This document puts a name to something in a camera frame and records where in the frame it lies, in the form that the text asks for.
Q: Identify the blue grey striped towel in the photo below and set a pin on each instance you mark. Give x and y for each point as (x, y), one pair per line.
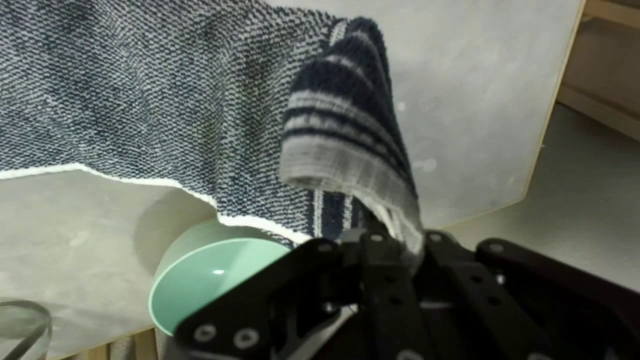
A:
(146, 101)

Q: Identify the wooden chair with cutout back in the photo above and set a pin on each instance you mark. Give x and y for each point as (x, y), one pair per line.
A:
(120, 347)

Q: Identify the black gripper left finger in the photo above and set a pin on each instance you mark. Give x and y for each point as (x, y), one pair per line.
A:
(312, 301)

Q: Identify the teal ceramic bowl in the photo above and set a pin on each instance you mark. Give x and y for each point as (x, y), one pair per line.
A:
(206, 281)

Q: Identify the small beige cabinet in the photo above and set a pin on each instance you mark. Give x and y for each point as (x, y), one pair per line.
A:
(606, 67)

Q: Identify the clear glass jar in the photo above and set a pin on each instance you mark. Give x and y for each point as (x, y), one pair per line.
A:
(22, 330)

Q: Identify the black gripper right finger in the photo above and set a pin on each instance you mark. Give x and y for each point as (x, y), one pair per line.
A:
(526, 301)

